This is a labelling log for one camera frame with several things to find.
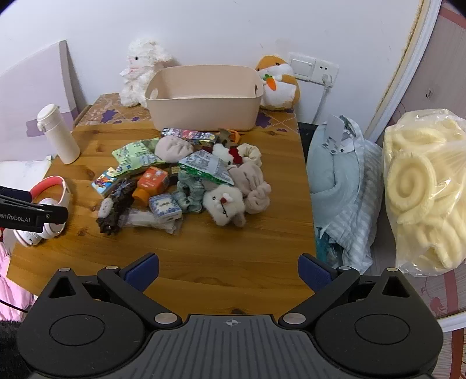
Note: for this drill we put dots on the wooden desk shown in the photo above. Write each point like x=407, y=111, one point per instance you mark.
x=218, y=247

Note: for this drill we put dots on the brown purple floral cloth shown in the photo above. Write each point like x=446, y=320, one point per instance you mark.
x=109, y=109

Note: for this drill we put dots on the green plaid cloth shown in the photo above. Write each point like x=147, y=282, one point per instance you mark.
x=191, y=189

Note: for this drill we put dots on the white printed cloth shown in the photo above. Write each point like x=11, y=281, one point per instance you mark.
x=22, y=171

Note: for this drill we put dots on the cream scrunchie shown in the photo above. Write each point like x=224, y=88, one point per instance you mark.
x=253, y=153

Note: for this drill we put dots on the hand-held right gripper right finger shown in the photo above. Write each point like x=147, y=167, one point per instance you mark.
x=313, y=275

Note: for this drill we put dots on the pink cloth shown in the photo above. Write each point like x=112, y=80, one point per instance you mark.
x=11, y=277

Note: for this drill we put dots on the small colourful card box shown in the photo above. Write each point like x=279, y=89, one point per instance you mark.
x=103, y=182

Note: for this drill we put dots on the beige fleece cloth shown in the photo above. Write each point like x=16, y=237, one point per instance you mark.
x=251, y=178

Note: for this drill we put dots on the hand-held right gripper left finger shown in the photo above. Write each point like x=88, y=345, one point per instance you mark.
x=142, y=271

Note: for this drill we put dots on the orange hamster plush toy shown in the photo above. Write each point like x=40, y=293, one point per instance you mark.
x=282, y=91

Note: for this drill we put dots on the long colourful printed box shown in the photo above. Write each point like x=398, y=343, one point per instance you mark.
x=189, y=134

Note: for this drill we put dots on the clear plastic packet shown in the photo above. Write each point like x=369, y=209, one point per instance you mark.
x=145, y=218

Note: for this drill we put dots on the white bear plush toy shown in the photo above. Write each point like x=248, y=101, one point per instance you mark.
x=222, y=204

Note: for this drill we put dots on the pale blue bedding bundle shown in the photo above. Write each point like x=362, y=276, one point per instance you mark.
x=327, y=171

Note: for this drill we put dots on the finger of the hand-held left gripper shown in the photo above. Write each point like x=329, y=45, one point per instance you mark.
x=14, y=195
x=56, y=215

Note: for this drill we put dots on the green snack packet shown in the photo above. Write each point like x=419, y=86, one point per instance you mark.
x=134, y=153

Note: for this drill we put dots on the white lamb plush toy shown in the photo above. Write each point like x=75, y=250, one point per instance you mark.
x=140, y=73

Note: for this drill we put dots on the orange small box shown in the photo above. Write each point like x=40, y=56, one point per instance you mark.
x=153, y=180

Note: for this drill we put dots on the lilac panel board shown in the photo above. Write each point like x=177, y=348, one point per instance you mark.
x=32, y=91

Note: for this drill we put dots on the black fuzzy cloth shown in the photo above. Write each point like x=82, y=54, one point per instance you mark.
x=7, y=346

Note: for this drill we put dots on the beige plastic storage basket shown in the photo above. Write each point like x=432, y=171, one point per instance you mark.
x=204, y=113

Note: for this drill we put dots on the white kitty plush red bow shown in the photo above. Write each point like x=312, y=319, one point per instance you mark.
x=222, y=153

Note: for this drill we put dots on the bag of yellow foam rings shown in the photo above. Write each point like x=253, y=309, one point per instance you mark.
x=411, y=178

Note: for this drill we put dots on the cardboard tube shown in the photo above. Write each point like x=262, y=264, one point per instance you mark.
x=62, y=138

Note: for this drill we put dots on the pink and white headphones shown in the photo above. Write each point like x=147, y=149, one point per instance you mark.
x=47, y=182

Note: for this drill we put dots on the white plastic clip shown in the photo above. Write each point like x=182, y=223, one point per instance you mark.
x=335, y=127

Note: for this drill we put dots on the white wall switch socket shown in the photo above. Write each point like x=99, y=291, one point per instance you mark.
x=302, y=67

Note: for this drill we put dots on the white door frame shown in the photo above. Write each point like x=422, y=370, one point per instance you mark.
x=411, y=54

